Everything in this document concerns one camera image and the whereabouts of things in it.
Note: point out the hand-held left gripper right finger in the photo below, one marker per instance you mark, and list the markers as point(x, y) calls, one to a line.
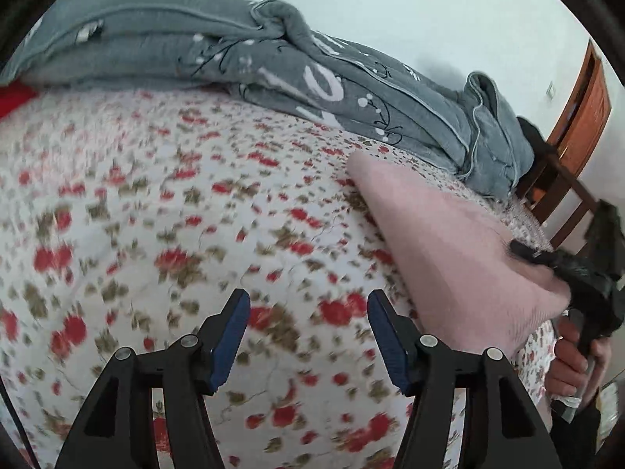
point(390, 342)

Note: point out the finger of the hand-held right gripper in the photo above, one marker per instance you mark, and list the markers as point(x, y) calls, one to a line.
point(532, 254)

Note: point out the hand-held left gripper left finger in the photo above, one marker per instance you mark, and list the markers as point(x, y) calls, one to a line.
point(229, 342)

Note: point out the pink knitted sweater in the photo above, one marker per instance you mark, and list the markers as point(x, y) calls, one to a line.
point(439, 244)

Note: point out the person's right hand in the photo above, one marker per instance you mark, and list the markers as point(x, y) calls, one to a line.
point(569, 356)

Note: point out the wooden chair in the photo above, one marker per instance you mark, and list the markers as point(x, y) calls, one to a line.
point(561, 190)

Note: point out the wooden door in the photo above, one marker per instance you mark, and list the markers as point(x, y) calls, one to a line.
point(581, 117)

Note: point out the floral bed sheet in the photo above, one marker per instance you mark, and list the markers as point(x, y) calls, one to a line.
point(171, 180)

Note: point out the grey printed quilt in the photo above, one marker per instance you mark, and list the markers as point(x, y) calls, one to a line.
point(351, 83)

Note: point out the red pillow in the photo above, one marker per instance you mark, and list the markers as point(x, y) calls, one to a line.
point(14, 97)

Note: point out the grey cartoon print pillow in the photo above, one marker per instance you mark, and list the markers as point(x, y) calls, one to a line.
point(122, 5)

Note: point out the wall switch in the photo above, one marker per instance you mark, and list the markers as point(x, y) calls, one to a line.
point(551, 91)

